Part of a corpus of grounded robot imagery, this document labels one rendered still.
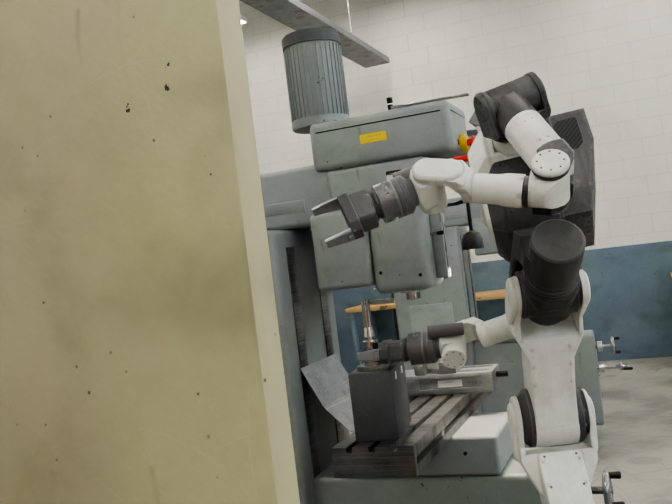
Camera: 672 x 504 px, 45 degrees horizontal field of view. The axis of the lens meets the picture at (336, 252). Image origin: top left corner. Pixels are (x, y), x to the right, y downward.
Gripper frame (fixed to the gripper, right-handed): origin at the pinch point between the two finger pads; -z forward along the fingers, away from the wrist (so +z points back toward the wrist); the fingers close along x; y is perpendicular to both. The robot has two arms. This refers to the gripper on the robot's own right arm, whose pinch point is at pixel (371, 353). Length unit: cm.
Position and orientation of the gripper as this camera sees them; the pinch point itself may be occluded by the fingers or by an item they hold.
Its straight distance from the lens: 226.7
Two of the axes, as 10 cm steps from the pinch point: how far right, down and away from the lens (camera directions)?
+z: 9.7, -1.2, -2.3
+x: -2.3, 0.2, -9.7
